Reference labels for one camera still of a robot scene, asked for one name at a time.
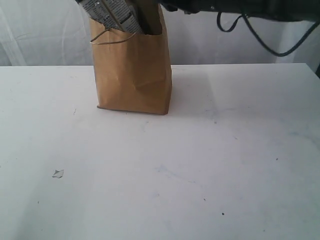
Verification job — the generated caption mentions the dark blue biscuit package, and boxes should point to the dark blue biscuit package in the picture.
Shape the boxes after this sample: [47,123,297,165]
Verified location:
[77,0,144,34]

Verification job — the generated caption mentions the torn paper scrap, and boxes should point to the torn paper scrap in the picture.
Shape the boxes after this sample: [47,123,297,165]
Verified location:
[52,169,64,179]

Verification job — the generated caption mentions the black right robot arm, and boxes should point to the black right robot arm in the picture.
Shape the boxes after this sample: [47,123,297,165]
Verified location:
[158,0,320,22]

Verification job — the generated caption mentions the brown paper bag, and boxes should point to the brown paper bag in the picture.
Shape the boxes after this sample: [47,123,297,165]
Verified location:
[90,0,172,115]

